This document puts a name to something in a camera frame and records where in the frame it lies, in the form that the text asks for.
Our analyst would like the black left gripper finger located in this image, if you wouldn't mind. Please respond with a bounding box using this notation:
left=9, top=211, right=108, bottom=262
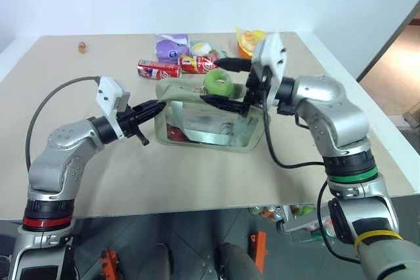
left=136, top=106, right=166, bottom=124
left=132, top=99, right=167, bottom=116

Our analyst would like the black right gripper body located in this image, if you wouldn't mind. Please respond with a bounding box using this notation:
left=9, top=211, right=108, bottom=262
left=243, top=62, right=274, bottom=110

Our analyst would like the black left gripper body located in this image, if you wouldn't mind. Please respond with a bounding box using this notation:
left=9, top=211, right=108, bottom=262
left=116, top=105, right=151, bottom=147

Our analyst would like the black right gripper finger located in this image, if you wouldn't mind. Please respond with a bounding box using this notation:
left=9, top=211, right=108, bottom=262
left=213, top=57, right=254, bottom=73
left=199, top=93, right=253, bottom=115

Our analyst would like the green plush keychain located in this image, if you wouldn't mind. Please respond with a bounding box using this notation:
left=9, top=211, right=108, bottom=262
left=203, top=69, right=246, bottom=98

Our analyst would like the green pouch with clear window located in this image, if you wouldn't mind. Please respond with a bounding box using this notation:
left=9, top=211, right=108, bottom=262
left=154, top=77, right=268, bottom=155

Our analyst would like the pale green packet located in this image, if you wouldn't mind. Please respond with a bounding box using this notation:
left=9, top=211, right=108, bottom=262
left=208, top=47, right=228, bottom=60

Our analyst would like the yellow orange snack bag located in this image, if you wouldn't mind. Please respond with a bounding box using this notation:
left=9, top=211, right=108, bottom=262
left=234, top=25, right=269, bottom=58

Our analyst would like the small red packet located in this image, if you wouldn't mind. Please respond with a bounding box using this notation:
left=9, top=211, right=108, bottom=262
left=166, top=123, right=186, bottom=142

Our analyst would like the red snack packet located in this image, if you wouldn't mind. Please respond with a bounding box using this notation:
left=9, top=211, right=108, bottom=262
left=178, top=54, right=221, bottom=75

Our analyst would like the red soda can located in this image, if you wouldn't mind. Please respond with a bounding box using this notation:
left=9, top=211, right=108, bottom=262
left=136, top=59, right=183, bottom=81

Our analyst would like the purple plastic package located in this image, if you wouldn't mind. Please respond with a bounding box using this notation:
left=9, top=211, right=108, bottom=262
left=154, top=33, right=192, bottom=64

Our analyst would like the pile of colourful cans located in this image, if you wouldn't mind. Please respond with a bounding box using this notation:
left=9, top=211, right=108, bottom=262
left=247, top=205, right=287, bottom=222

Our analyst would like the orange clamp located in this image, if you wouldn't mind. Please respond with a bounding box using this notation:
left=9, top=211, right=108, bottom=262
left=99, top=248, right=118, bottom=280
left=248, top=231, right=267, bottom=275

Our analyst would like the white plastic bin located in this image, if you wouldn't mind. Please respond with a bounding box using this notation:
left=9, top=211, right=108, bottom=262
left=276, top=204, right=336, bottom=243

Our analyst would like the dark rounded shape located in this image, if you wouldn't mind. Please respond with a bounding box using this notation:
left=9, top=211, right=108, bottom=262
left=217, top=242, right=262, bottom=280

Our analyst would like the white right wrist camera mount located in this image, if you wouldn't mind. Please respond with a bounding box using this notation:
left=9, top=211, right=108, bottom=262
left=250, top=31, right=288, bottom=106

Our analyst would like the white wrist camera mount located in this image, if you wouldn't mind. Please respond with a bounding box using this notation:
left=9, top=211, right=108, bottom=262
left=250, top=31, right=288, bottom=106
left=95, top=76, right=132, bottom=142

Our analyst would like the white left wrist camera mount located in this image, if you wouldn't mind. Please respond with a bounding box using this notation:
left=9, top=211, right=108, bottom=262
left=95, top=76, right=132, bottom=142

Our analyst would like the grey left arm cable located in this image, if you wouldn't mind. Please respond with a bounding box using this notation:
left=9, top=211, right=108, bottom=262
left=25, top=76, right=103, bottom=170

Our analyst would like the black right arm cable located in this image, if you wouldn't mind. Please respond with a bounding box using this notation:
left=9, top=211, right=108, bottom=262
left=261, top=73, right=362, bottom=265

